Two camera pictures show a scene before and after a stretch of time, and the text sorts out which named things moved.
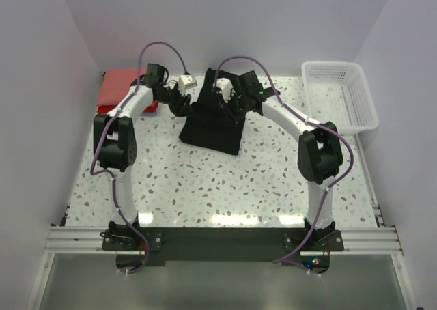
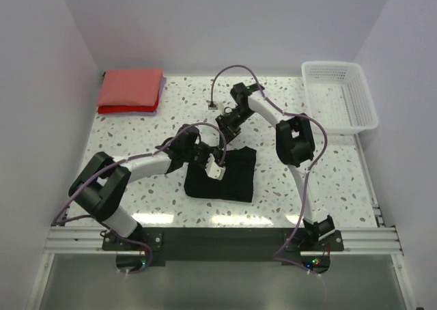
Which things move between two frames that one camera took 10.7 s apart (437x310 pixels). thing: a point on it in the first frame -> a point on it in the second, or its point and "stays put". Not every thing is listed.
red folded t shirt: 113,108 stays put
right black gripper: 233,102 -> 229,125
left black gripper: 179,104 -> 207,153
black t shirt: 209,124 -> 237,184
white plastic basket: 339,95 stays put
